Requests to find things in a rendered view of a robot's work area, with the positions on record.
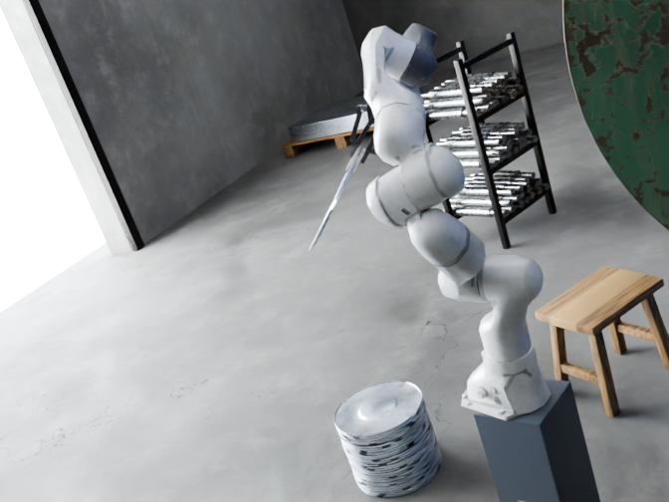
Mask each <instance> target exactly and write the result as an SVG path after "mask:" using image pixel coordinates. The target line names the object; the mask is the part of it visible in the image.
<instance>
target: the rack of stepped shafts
mask: <svg viewBox="0 0 669 502"><path fill-rule="evenodd" d="M506 35H507V40H506V41H504V42H502V43H500V44H498V45H496V46H494V47H492V48H490V49H488V50H487V51H485V52H483V53H481V54H479V55H477V56H475V57H473V58H471V59H468V55H467V51H466V48H465V44H464V40H462V41H458V42H456V46H457V48H455V49H453V50H451V51H449V52H447V53H445V54H443V55H441V56H439V57H437V58H436V61H437V63H438V64H439V63H441V62H443V61H444V60H446V59H448V58H450V57H452V56H454V55H456V54H458V53H459V57H460V59H457V60H455V61H453V62H454V66H455V70H456V73H457V76H456V77H455V79H449V80H446V82H444V83H442V86H436V87H435V89H433V90H429V93H423V94H421V96H422V98H429V99H430V100H425V103H424V104H423V105H424V108H429V109H430V110H427V111H426V132H425V139H424V141H425V144H427V143H430V142H433V139H432V135H431V132H430V128H429V126H431V125H433V124H434V123H436V122H438V121H440V120H447V119H460V118H465V117H468V119H469V122H470V124H469V126H461V127H460V128H459V130H453V132H452V133H453V134H452V135H450V137H444V138H441V139H440V141H437V145H439V146H446V147H445V148H447V149H448V150H450V151H451V152H453V153H454V154H455V155H456V156H457V157H458V159H459V160H460V161H461V163H462V164H463V168H482V171H480V173H471V176H465V178H466V179H465V184H464V188H463V190H462V191H460V192H459V194H456V196H455V198H447V199H446V200H444V201H443V202H442V204H443V207H444V212H446V213H448V214H450V215H452V216H453V217H455V218H457V219H460V218H461V217H463V216H479V217H493V216H495V219H496V223H497V227H498V231H499V234H500V238H501V242H502V246H503V249H509V248H510V247H511V243H510V239H509V235H508V231H507V227H506V223H508V222H509V221H510V220H512V219H513V218H515V217H516V216H517V215H519V214H520V213H521V212H523V211H524V210H526V209H527V208H528V207H530V206H531V205H532V204H534V203H535V202H537V201H538V200H539V199H541V198H542V197H543V196H544V197H545V198H546V202H547V206H548V211H549V214H555V213H556V212H557V209H556V205H555V200H554V196H553V192H552V188H551V183H550V179H549V175H548V171H547V166H546V162H545V158H544V154H543V149H542V145H541V141H540V137H539V133H538V128H537V124H536V120H535V116H534V111H533V107H532V103H531V99H530V94H529V90H528V86H527V82H526V77H525V73H524V69H523V65H522V60H521V56H520V52H519V48H518V44H517V39H516V35H515V32H510V33H508V34H506ZM508 46H509V48H510V52H511V56H512V60H513V65H514V69H515V73H516V78H511V76H512V72H511V71H506V72H498V73H497V72H495V71H494V72H486V73H478V74H472V71H471V67H470V66H472V65H474V64H476V63H477V62H479V61H481V60H483V59H485V58H487V57H489V56H491V55H493V54H494V53H496V52H498V51H500V50H502V49H504V48H506V47H508ZM512 85H514V86H512ZM517 92H518V93H517ZM520 98H522V102H523V106H524V110H525V115H526V119H527V123H528V127H529V128H525V123H510V122H502V123H485V121H484V120H485V119H487V118H488V117H490V116H492V115H493V114H495V113H497V112H498V111H500V110H502V109H503V108H505V107H507V106H508V105H510V104H512V103H513V102H515V101H517V100H518V99H520ZM482 112H484V113H482ZM433 143H434V142H433ZM532 148H534V152H535V156H536V160H537V165H538V169H539V173H540V177H536V174H535V173H534V172H520V171H519V170H500V169H502V168H503V167H505V166H506V165H508V164H509V163H511V162H512V161H514V160H515V159H517V158H518V157H520V156H521V155H523V154H524V153H526V152H527V151H529V150H530V149H532ZM451 203H456V204H451ZM515 207H517V208H516V209H515ZM509 212H510V213H509ZM504 216H505V217H504Z"/></svg>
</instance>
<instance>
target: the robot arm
mask: <svg viewBox="0 0 669 502"><path fill-rule="evenodd" d="M437 40H438V35H437V34H436V33H435V32H434V31H432V30H430V29H428V28H426V27H424V26H422V25H420V24H416V23H412V24H411V25H410V27H409V28H408V29H407V30H406V32H405V33H404V35H403V36H402V35H400V34H398V33H396V32H394V31H393V30H391V29H390V28H388V27H387V26H381V27H377V28H374V29H372V30H371V31H370V32H369V33H368V35H367V37H366V38H365V40H364V41H363V43H362V47H361V57H362V62H363V77H364V98H365V99H366V100H367V102H368V104H367V105H363V106H362V105H357V107H356V118H355V121H354V125H353V128H352V132H351V136H350V139H349V141H350V142H352V144H353V148H352V150H351V152H350V153H349V157H351V161H350V162H349V164H348V166H347V168H346V171H349V169H350V167H351V165H352V163H353V161H354V160H355V158H356V156H357V154H358V153H359V151H360V148H361V146H360V144H361V142H362V140H363V138H364V137H365V135H366V133H367V132H368V130H369V128H370V127H371V125H372V124H374V134H373V136H372V138H371V140H370V142H369V144H368V146H367V148H366V149H365V148H364V149H363V150H362V152H361V154H360V156H359V158H358V160H357V162H356V164H355V167H354V169H353V171H352V174H354V172H355V170H356V169H357V167H358V165H359V163H360V162H361V163H364V162H365V161H366V159H367V157H368V155H369V154H370V153H373V154H377V155H378V156H379V157H380V158H381V159H382V161H384V162H387V163H389V164H391V165H393V166H394V165H398V164H399V166H397V167H395V168H393V169H392V170H390V171H389V172H387V173H386V174H384V175H383V176H379V177H377V178H376V179H375V180H374V181H372V182H371V183H370V184H369V185H368V187H367V189H366V201H367V205H368V207H369V209H370V211H371V213H372V214H373V215H374V216H375V217H376V218H377V219H378V220H379V221H381V222H382V223H384V224H386V225H390V226H392V227H393V228H395V229H397V230H402V229H403V227H404V226H405V227H407V228H408V232H409V235H410V239H411V242H412V243H413V245H414V246H415V247H416V249H417V250H418V251H419V252H420V254H421V255H422V256H423V257H424V258H425V259H427V260H428V261H429V262H430V263H431V264H433V265H434V266H435V267H436V268H438V269H439V270H440V271H439V274H438V284H439V287H440V289H441V292H442V294H443V295H444V296H445V297H448V298H451V299H455V300H458V301H462V302H478V303H490V304H491V305H492V306H493V311H492V312H490V313H489V314H487V315H486V316H485V317H484V318H483V319H482V321H481V324H480V328H479V332H480V335H481V338H482V342H483V345H484V350H483V352H482V357H483V362H482V363H481V364H480V365H479V366H478V367H477V368H476V369H475V370H474V371H473V372H472V374H471V375H470V377H469V379H468V382H467V389H466V390H465V392H464V393H463V394H462V402H461V406H464V407H467V408H470V409H473V410H476V411H479V412H482V413H485V414H488V415H491V416H494V417H497V418H500V419H502V420H505V421H507V420H509V419H511V418H514V417H516V416H519V415H522V414H526V413H530V412H533V411H535V410H537V409H539V408H541V407H542V406H544V405H545V404H546V403H547V401H548V400H549V398H550V397H551V395H552V394H551V391H550V389H549V387H548V385H547V383H546V382H545V380H544V378H543V376H542V373H541V370H540V367H539V365H538V359H537V355H536V351H535V348H534V345H533V343H532V342H531V338H530V333H529V329H528V324H527V319H526V315H527V310H528V306H529V304H530V303H531V301H532V300H534V299H535V298H536V297H537V296H538V295H539V293H540V291H541V290H542V287H543V279H544V275H543V272H542V268H541V266H540V265H539V264H538V263H537V261H536V260H534V259H531V258H526V257H522V256H517V255H486V252H485V246H484V243H483V242H482V241H481V240H480V239H479V238H478V237H477V236H476V235H475V234H474V233H473V232H472V231H471V230H470V229H469V228H468V227H467V226H466V225H465V224H463V223H462V222H461V221H459V220H458V219H457V218H455V217H453V216H452V215H450V214H448V213H446V212H444V211H443V210H441V209H438V208H433V209H432V208H431V207H433V206H436V205H438V204H440V203H441V202H443V201H444V200H446V199H447V198H452V197H453V196H455V195H456V194H457V193H459V192H460V191H462V190H463V188H464V184H465V179H466V178H465V173H464V168H463V164H462V163H461V161H460V160H459V159H458V157H457V156H456V155H455V154H454V153H453V152H451V151H450V150H448V149H447V148H445V147H441V146H439V145H437V144H435V143H433V142H430V143H427V144H424V139H425V132H426V112H425V108H424V105H423V104H424V100H423V98H422V96H421V94H420V92H419V90H418V88H420V87H423V86H426V85H428V84H429V82H430V79H431V78H432V76H433V74H434V72H435V71H436V69H437V67H438V63H437V61H436V58H435V56H434V54H433V51H434V49H435V46H436V43H437ZM365 110H366V111H367V117H368V122H367V124H366V125H365V127H364V129H363V130H362V132H361V134H360V136H359V137H358V139H356V138H355V136H356V133H357V129H358V126H359V122H360V119H361V115H362V114H363V113H364V111H365ZM373 145H374V148H373Z"/></svg>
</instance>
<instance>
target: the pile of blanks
mask: <svg viewBox="0 0 669 502"><path fill-rule="evenodd" d="M412 415H413V417H412V418H410V419H409V420H408V421H407V422H405V423H404V424H402V425H401V426H399V427H397V428H395V429H393V430H390V431H388V432H385V433H382V434H378V435H374V436H367V437H357V436H352V434H351V435H347V434H344V433H342V432H341V431H339V430H338V429H337V427H336V429H337V431H338V435H339V437H340V439H341V444H342V447H343V449H344V450H345V453H346V455H347V458H348V461H349V464H350V466H351V468H352V471H353V476H354V478H355V480H356V483H357V485H358V486H359V488H360V489H361V490H362V491H363V492H365V493H366V494H368V495H371V496H374V497H379V498H380V497H381V496H382V498H392V497H398V496H403V495H406V494H409V493H411V492H414V491H416V490H418V489H420V488H421V487H423V486H424V485H426V484H427V483H428V482H430V481H431V480H432V479H433V478H434V476H435V475H436V474H437V472H438V471H439V470H437V469H440V467H441V463H442V455H441V451H440V449H439V445H438V442H437V438H436V434H435V431H434V429H433V425H432V422H431V420H430V417H429V414H428V411H427V408H426V406H425V401H424V399H423V397H422V403H421V406H420V408H419V409H418V411H417V412H416V413H415V414H412Z"/></svg>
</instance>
